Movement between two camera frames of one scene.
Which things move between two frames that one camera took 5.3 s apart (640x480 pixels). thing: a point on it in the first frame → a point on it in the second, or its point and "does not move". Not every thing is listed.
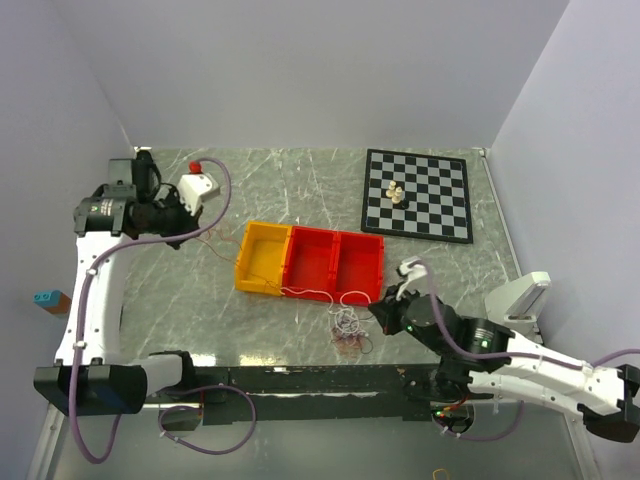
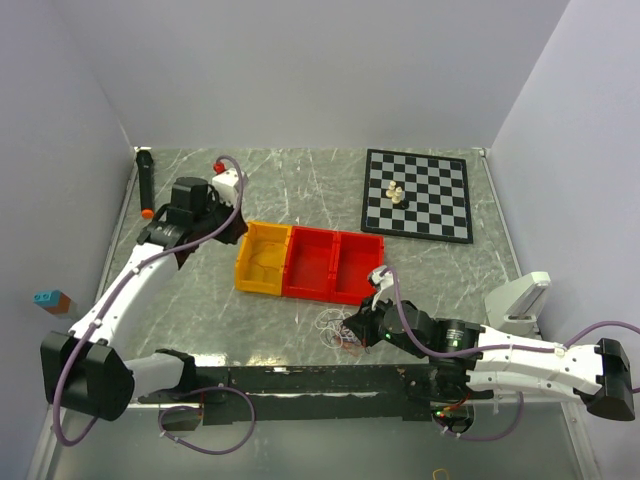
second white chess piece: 397,196 does not move
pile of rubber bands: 275,287 → 262,265
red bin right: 359,269 does not move
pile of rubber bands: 346,318 → 329,320
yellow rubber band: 437,470 does not move
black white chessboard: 417,195 does not move
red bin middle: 309,270 does not move
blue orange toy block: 56,302 does not move
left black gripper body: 169,217 → 216,212
